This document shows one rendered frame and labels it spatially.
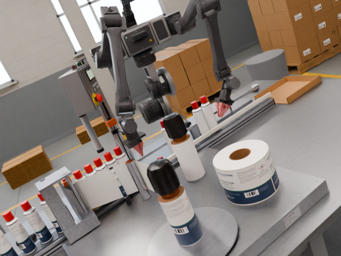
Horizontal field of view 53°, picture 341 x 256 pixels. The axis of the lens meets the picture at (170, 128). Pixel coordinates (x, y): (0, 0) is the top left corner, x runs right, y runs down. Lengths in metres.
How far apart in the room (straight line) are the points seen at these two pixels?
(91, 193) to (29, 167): 4.10
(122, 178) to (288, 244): 0.73
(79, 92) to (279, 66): 2.86
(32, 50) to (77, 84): 5.41
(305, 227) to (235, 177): 0.26
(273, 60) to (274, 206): 2.93
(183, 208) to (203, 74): 4.20
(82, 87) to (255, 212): 0.87
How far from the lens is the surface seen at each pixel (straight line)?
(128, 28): 2.17
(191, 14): 1.88
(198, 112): 1.78
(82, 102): 1.56
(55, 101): 6.99
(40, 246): 1.65
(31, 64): 6.95
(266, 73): 4.02
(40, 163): 5.60
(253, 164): 1.16
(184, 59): 5.03
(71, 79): 1.55
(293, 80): 2.38
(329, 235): 2.04
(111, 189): 1.53
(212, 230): 1.16
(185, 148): 1.41
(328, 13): 5.48
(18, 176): 5.64
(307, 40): 5.24
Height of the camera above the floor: 1.59
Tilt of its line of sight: 19 degrees down
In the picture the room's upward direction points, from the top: 23 degrees counter-clockwise
